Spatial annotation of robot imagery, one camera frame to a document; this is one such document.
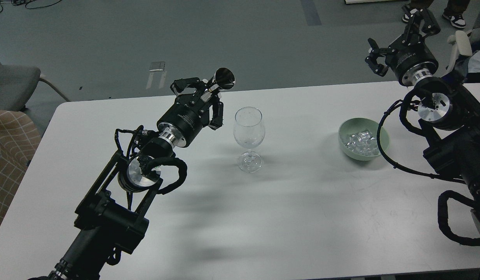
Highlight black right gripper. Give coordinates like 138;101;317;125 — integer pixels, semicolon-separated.
365;8;441;86

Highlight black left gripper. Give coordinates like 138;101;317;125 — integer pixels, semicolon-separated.
157;77;224;148

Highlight steel cocktail jigger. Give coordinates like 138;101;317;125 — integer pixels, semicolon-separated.
205;67;236;93

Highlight clear ice cubes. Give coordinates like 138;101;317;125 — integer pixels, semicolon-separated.
342;130;381;156

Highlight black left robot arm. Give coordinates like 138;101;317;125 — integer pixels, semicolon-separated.
38;69;235;280

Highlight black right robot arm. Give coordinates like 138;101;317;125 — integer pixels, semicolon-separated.
365;6;480;279

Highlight clear wine glass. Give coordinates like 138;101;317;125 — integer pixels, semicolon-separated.
233;107;266;173

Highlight silver floor socket plate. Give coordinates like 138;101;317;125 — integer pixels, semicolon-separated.
148;61;166;72

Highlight white black sneaker right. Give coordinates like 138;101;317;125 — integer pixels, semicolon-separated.
442;14;466;30

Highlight white chair with clothes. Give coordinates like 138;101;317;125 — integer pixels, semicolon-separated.
445;20;480;83

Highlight green bowl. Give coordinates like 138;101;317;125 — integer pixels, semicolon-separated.
337;117;390;161

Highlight grey office chair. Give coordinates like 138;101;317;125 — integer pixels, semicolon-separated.
0;62;71;111

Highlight beige checkered cushion chair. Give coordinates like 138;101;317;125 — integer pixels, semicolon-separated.
0;110;41;225

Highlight black floor cables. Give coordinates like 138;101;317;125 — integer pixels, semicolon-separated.
0;0;61;17

